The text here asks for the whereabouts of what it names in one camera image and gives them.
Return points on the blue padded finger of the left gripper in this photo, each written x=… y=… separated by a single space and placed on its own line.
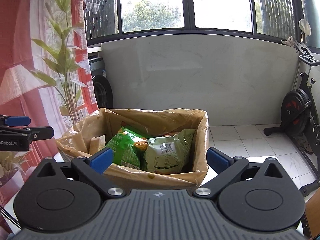
x=16 y=121

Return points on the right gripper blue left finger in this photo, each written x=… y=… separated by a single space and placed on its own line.
x=91 y=171

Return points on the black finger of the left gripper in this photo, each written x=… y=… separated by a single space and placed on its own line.
x=39 y=133

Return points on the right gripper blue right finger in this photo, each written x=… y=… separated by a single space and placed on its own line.
x=229 y=171

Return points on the green corn chip bag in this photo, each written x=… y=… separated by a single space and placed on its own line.
x=128 y=147

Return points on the pale green snack bag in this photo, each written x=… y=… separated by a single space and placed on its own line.
x=168 y=154

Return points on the red printed curtain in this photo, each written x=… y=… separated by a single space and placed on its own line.
x=44 y=75

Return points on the brown cardboard box with liner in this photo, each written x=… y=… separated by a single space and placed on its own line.
x=76 y=141

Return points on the washing machine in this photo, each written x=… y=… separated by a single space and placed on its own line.
x=102 y=88

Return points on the black exercise bike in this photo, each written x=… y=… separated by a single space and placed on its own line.
x=300 y=122

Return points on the wooden door panel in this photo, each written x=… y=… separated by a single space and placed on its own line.
x=311 y=217

